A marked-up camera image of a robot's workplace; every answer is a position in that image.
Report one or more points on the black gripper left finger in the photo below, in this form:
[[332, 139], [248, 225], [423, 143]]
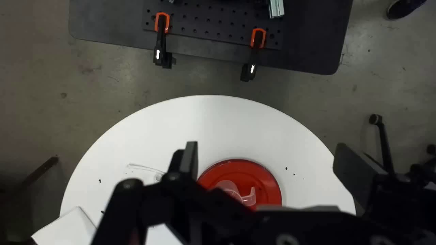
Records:
[[185, 164]]

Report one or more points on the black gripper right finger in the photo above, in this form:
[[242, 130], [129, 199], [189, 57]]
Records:
[[358, 177]]

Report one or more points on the clear plastic jar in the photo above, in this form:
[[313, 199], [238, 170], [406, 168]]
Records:
[[240, 195]]

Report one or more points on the red plate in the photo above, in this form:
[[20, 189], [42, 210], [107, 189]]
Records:
[[265, 181]]

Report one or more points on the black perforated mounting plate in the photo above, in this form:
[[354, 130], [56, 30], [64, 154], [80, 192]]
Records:
[[212, 22]]

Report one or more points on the orange black clamp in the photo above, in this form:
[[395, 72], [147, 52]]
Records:
[[250, 68], [158, 49]]

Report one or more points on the flat white cloth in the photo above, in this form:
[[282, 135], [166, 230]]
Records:
[[62, 229]]

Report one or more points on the black robot desk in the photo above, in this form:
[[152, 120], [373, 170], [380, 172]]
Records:
[[313, 41]]

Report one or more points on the dark shoe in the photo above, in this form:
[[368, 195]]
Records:
[[403, 7]]

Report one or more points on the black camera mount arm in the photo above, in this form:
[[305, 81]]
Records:
[[383, 145]]

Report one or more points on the silver metal rail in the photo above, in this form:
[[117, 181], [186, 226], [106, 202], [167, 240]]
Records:
[[275, 8]]

